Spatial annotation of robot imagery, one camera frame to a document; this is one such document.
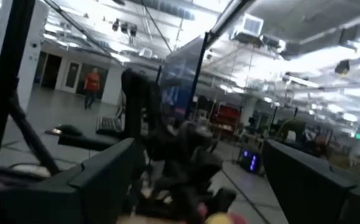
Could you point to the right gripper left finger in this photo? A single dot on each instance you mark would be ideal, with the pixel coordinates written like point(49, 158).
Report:
point(105, 193)

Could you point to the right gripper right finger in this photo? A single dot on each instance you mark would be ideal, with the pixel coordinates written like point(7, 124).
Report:
point(316, 199)

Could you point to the red round toy fruit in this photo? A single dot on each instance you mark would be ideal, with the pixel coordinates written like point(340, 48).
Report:
point(239, 218)

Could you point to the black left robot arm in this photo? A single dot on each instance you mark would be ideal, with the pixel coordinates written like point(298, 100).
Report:
point(195, 149)

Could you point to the yellow toy pear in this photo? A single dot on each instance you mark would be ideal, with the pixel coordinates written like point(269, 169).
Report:
point(218, 219)

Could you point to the black keyboard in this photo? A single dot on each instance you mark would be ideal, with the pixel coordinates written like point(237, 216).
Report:
point(108, 124)

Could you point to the black computer mouse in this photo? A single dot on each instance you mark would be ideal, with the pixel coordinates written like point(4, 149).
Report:
point(69, 130)

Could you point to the black computer with blue lights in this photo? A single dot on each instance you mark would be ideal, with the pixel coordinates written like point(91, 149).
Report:
point(251, 161)

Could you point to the red tool cabinet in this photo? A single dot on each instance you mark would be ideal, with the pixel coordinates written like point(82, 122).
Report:
point(226, 115)

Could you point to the person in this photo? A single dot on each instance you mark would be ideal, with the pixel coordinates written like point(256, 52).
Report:
point(92, 85)

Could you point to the computer monitor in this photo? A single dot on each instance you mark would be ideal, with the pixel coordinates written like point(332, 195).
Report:
point(176, 90)

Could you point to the ceiling air conditioner unit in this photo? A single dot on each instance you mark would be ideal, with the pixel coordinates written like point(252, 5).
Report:
point(252, 26)

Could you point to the black aluminium rig frame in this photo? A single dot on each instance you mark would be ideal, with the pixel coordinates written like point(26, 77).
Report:
point(8, 77)

